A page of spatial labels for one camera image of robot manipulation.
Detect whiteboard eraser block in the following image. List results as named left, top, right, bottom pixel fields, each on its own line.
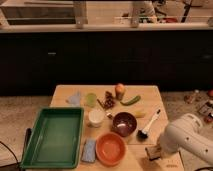
left=145, top=145, right=160, bottom=161

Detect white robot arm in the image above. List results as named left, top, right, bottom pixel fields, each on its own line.
left=159, top=113, right=213, bottom=166

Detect green plastic tray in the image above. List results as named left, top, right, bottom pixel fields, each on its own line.
left=21, top=107, right=84, bottom=169

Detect dark red bowl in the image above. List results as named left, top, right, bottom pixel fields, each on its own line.
left=112, top=112, right=137, bottom=137

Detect orange bowl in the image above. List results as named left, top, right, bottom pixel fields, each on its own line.
left=95, top=132, right=126, bottom=167

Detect green cucumber toy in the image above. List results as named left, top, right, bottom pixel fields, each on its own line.
left=120, top=95, right=141, bottom=106

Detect floor clutter items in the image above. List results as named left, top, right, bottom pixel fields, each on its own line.
left=198, top=89, right=213, bottom=124

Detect small bottle on floor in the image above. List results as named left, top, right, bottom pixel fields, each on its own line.
left=185, top=90, right=199, bottom=104

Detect brown pinecone object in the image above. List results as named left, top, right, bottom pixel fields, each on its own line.
left=98, top=91, right=115, bottom=110

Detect orange topped bottle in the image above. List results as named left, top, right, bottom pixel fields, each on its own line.
left=115, top=83, right=125, bottom=100

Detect blue sponge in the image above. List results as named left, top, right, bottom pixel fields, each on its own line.
left=81, top=139, right=96, bottom=163

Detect white cup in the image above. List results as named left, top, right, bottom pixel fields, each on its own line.
left=88, top=109, right=105, bottom=127

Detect light green cup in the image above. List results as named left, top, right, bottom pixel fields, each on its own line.
left=86, top=93, right=97, bottom=107

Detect pale blue cloth piece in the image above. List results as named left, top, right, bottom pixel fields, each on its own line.
left=66, top=92, right=81, bottom=107

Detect black cabinet front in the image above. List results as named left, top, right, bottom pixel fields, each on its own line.
left=0, top=30, right=213, bottom=96

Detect black handle tool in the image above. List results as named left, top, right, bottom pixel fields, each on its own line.
left=22, top=128, right=32, bottom=157

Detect black cable left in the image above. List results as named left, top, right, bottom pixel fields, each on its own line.
left=0, top=140, right=22, bottom=171

